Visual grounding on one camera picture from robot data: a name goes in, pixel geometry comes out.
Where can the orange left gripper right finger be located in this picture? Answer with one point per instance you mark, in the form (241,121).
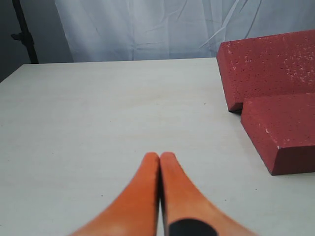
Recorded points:
(186,211)

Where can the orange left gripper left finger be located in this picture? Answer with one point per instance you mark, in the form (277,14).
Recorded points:
(135,211)

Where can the speckled red brick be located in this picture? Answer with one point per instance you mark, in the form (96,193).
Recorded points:
(269,65)

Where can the blue white backdrop curtain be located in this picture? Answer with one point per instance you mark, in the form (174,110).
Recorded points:
(118,30)

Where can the black tripod stand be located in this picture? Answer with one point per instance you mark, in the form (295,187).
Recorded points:
(25,37)

